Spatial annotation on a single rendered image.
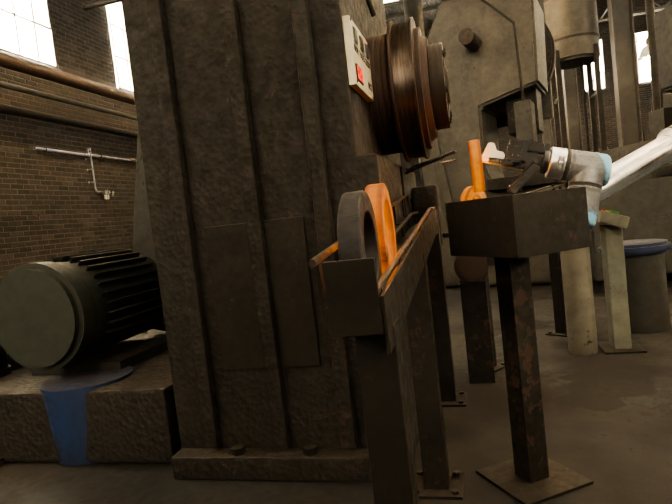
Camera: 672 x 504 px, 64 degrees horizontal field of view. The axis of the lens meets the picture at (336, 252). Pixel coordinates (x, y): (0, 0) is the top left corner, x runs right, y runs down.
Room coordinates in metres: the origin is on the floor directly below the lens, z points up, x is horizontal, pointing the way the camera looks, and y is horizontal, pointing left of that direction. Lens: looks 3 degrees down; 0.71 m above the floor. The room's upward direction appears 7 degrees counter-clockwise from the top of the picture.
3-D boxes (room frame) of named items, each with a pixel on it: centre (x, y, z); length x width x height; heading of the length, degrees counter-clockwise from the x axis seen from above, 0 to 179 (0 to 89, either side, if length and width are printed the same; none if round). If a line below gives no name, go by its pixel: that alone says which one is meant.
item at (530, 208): (1.30, -0.44, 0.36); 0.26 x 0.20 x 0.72; 20
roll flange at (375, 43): (1.90, -0.24, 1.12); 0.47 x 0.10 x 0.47; 165
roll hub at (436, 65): (1.85, -0.42, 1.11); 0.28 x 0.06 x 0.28; 165
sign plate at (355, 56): (1.57, -0.13, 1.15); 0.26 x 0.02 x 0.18; 165
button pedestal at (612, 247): (2.34, -1.21, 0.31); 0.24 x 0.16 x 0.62; 165
